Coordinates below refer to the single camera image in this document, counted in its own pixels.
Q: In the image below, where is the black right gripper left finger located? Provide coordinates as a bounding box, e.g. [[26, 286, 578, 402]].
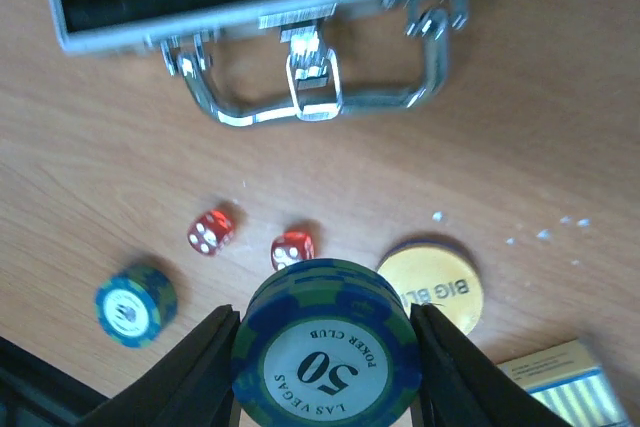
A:
[[78, 305, 240, 426]]

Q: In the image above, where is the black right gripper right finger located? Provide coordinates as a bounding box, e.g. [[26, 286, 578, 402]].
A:
[[410, 304, 568, 427]]

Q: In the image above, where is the blue chip stack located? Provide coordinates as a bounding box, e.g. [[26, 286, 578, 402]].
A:
[[94, 262, 178, 348], [231, 258, 422, 426]]

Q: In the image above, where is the aluminium poker case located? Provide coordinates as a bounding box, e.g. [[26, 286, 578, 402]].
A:
[[49, 0, 470, 127]]

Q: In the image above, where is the yellow card box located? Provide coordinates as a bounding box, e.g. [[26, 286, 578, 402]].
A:
[[499, 339, 632, 426]]

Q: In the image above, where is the yellow big blind button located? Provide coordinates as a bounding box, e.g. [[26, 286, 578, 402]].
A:
[[377, 238, 484, 334]]

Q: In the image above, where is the red die left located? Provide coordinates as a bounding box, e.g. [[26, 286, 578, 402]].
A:
[[187, 209, 235, 256]]

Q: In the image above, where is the red die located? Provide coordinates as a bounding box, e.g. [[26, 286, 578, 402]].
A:
[[187, 209, 235, 256], [271, 231, 315, 271]]

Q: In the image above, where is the red die right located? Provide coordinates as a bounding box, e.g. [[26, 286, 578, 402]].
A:
[[271, 231, 315, 271]]

